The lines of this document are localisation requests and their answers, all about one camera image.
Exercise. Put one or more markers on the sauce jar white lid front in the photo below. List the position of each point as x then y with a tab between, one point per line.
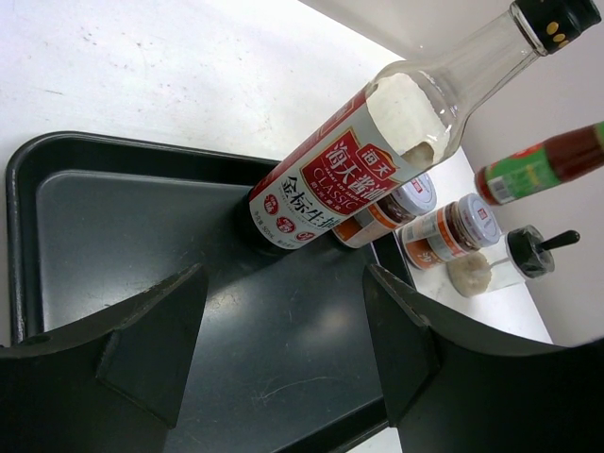
451	232

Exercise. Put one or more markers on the chili sauce bottle green label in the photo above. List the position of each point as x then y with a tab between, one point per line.
553	162

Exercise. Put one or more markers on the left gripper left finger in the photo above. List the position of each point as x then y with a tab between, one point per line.
112	381

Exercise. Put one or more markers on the black rectangular tray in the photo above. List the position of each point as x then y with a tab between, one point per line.
283	361

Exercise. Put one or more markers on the soy sauce bottle red label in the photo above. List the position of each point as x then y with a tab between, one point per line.
409	118

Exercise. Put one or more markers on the sauce jar white lid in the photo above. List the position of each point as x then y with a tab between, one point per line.
414	199
451	232

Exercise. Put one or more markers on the clear shaker black flip lid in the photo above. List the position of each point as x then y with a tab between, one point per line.
519	256

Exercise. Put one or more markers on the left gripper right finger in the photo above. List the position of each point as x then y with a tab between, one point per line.
453	384

